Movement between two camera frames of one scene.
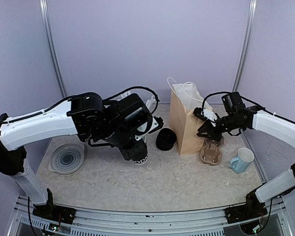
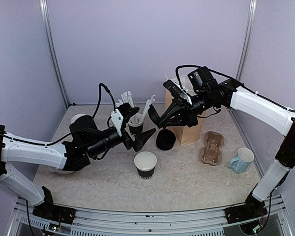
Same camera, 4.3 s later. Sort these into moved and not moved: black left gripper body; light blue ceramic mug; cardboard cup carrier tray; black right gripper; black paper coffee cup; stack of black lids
Moved: black left gripper body; black paper coffee cup; black right gripper
Not moved: stack of black lids; cardboard cup carrier tray; light blue ceramic mug
